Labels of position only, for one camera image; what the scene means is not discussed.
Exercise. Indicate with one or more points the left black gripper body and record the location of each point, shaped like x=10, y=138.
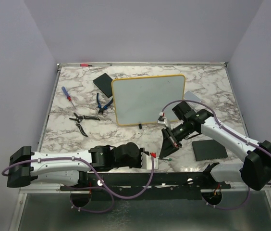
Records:
x=141, y=150

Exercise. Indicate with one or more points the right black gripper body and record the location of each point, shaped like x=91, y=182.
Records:
x=174, y=136

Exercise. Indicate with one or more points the yellow framed whiteboard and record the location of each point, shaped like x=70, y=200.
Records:
x=139, y=100

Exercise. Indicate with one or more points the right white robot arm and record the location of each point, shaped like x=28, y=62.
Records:
x=255, y=167

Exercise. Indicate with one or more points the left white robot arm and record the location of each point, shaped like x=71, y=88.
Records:
x=26, y=166

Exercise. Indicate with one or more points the white whiteboard eraser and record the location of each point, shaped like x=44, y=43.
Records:
x=192, y=97

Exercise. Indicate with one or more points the black box near whiteboard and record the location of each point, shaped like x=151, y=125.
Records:
x=103, y=82

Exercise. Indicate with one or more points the black box front right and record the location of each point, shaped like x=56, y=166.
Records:
x=208, y=150

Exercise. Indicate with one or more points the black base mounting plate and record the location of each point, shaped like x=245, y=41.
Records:
x=164, y=186

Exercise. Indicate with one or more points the blue red screwdriver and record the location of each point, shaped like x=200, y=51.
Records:
x=67, y=95

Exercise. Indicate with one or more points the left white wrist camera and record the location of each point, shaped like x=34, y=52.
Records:
x=154, y=162

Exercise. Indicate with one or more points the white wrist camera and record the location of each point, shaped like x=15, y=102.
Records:
x=154, y=162
x=162, y=119

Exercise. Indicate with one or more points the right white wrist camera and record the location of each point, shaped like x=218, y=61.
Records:
x=162, y=119

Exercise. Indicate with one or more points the aluminium table frame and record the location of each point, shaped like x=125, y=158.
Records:
x=39, y=206

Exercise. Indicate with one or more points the red marker on rail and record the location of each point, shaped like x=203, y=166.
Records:
x=86, y=65

